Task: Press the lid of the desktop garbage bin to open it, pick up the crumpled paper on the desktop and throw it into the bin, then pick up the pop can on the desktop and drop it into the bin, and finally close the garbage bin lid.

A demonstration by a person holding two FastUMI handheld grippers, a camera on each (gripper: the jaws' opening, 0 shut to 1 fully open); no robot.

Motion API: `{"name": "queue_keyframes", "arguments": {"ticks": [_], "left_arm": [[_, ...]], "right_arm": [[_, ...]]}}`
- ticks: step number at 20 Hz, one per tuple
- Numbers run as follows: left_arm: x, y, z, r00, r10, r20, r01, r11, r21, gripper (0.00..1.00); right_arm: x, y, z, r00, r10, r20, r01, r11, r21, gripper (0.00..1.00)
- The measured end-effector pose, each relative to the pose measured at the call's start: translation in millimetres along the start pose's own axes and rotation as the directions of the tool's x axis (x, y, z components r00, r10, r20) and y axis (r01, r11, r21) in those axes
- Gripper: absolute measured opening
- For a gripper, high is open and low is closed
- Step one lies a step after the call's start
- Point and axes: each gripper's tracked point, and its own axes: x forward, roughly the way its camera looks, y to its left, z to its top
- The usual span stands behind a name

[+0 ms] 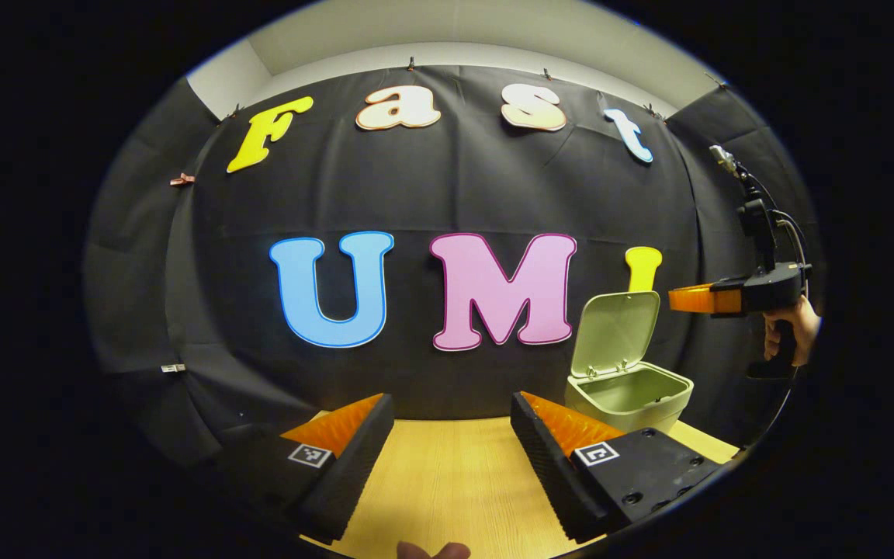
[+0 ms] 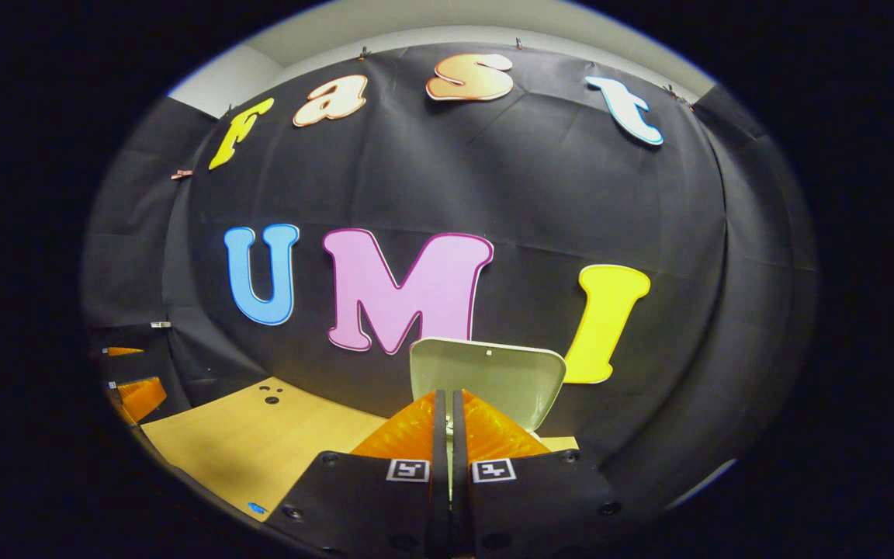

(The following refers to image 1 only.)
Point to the wooden desktop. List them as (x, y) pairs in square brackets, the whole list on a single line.
[(455, 481)]

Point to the pale green garbage bin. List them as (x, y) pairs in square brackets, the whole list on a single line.
[(618, 388)]

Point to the copper cloth clip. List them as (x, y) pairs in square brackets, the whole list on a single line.
[(181, 179)]

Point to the black backdrop cloth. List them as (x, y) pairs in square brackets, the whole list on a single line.
[(416, 194)]

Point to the small white cloth clip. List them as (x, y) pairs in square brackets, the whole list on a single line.
[(173, 368)]

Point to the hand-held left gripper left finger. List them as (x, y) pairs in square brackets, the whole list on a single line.
[(354, 458)]

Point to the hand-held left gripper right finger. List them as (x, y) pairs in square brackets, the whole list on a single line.
[(544, 458)]

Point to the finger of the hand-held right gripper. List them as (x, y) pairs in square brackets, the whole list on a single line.
[(699, 299)]

